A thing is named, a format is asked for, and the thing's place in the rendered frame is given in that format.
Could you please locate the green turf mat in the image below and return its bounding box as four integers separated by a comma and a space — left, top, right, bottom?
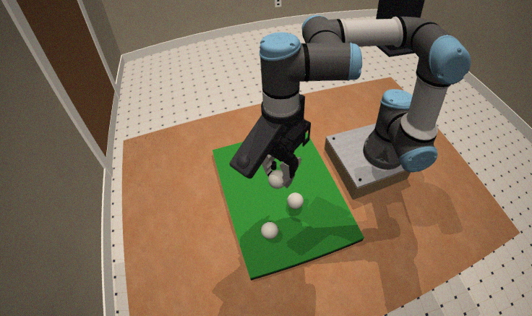
213, 138, 363, 280

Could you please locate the cream white ball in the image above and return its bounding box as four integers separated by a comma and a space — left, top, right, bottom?
261, 222, 278, 239
287, 192, 304, 209
268, 170, 284, 189

